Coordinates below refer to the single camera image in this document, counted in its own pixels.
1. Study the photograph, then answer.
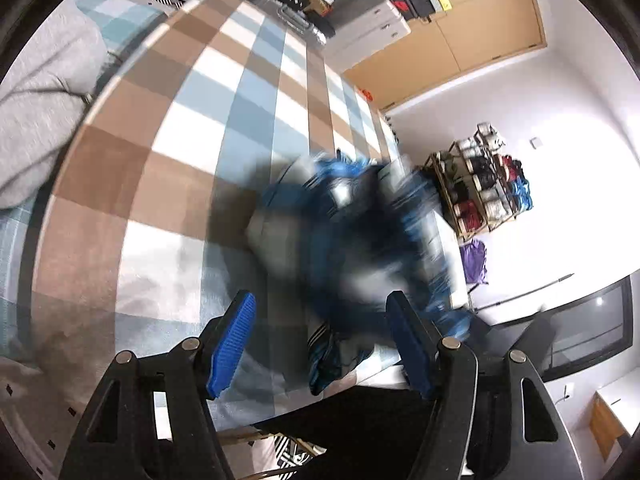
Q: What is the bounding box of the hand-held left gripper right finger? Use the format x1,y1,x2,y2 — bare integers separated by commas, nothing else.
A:
385,290,587,480

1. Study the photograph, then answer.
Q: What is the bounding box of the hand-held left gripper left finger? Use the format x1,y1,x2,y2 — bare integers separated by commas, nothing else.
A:
59,289,258,480

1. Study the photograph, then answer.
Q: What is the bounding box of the blue plaid shirt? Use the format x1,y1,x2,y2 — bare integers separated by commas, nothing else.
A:
245,152,477,397

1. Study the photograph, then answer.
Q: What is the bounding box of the purple bag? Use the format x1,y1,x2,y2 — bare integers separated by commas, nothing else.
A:
458,239,489,287

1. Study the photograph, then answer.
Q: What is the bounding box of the thin metal rod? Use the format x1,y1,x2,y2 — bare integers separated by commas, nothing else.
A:
474,271,577,312

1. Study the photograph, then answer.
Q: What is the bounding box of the wooden shoe rack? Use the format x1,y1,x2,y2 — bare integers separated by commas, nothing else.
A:
424,121,534,242

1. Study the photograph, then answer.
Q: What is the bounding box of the brown blue checked bed sheet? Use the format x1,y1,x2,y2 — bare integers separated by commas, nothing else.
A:
30,0,452,437

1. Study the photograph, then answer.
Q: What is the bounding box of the black flat screen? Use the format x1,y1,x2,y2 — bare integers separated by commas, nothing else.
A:
539,274,637,382

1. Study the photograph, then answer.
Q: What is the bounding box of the wooden side desk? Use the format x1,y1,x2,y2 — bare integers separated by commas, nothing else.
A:
586,379,640,462

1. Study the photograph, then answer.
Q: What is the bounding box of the white rug with black dots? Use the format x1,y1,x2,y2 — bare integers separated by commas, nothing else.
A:
0,354,92,480

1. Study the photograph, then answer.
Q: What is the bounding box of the wooden door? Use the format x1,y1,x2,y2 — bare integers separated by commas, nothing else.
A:
342,0,549,114

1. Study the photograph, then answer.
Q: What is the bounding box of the grey sweatshirt with red trim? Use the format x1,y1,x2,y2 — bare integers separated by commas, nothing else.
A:
0,15,109,209

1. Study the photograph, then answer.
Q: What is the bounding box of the silver suitcase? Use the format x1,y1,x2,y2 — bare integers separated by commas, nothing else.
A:
249,0,332,47

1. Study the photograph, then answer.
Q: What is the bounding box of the teal checked blanket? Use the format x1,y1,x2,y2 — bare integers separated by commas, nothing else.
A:
0,0,169,362

